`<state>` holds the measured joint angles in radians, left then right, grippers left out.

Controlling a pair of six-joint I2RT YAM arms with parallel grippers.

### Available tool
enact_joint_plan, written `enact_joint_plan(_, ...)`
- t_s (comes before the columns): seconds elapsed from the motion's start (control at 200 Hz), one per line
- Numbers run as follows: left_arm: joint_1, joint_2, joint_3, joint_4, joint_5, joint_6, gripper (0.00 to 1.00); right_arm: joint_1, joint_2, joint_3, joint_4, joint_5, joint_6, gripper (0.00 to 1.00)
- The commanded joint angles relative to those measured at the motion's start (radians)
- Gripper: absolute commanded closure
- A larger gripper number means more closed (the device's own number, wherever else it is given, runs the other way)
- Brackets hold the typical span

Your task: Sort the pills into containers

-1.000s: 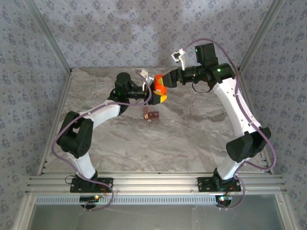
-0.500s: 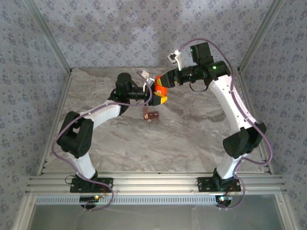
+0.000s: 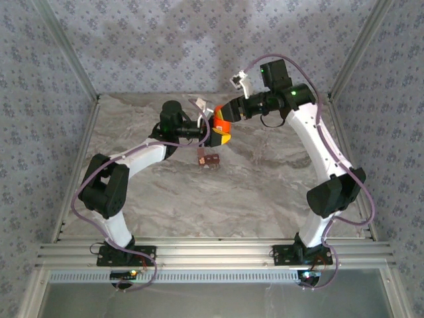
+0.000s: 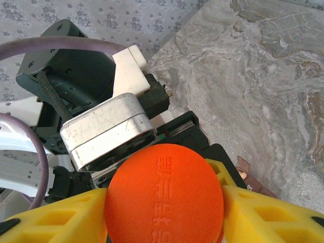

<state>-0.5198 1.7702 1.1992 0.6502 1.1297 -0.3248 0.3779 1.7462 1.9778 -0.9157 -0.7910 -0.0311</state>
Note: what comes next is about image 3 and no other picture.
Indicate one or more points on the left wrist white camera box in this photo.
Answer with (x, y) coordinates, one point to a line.
(201, 102)

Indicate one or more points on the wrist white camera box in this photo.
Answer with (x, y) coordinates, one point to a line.
(245, 84)
(201, 102)

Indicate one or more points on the aluminium frame post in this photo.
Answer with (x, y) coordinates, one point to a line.
(68, 46)
(358, 46)

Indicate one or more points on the grey metal panel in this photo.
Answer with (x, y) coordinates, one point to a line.
(212, 301)

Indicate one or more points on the aluminium mounting rail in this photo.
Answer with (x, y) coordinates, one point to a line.
(212, 253)

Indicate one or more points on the small circuit board with LED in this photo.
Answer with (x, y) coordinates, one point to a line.
(309, 275)
(124, 274)

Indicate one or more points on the orange pill bottle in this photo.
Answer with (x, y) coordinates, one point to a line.
(221, 127)

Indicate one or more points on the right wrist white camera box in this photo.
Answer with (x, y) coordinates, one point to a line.
(245, 84)

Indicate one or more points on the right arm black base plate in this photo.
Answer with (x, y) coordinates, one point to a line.
(281, 255)

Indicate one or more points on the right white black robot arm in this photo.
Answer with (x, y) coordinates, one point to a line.
(318, 145)

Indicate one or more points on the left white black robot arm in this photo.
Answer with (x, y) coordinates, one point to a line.
(145, 154)

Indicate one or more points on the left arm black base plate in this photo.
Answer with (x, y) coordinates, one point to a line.
(106, 260)

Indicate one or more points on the aluminium table edge rail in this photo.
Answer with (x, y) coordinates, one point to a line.
(87, 132)
(341, 132)

